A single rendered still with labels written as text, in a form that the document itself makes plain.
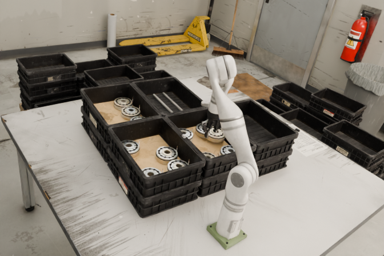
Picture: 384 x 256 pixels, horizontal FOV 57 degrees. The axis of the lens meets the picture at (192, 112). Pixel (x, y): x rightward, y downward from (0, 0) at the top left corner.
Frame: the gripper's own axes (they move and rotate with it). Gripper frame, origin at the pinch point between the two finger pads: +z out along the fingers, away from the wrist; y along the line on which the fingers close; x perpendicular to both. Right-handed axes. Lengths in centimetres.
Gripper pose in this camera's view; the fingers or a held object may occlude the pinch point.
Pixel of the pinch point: (210, 134)
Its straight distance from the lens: 182.4
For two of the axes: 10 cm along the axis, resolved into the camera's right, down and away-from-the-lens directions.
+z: -1.5, 8.6, 4.9
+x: -5.3, -4.9, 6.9
